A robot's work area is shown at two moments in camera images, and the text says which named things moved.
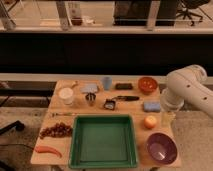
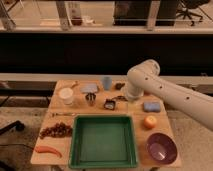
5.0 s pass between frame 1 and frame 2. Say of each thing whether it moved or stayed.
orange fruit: stayed
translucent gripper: moved
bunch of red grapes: stayed
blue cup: stayed
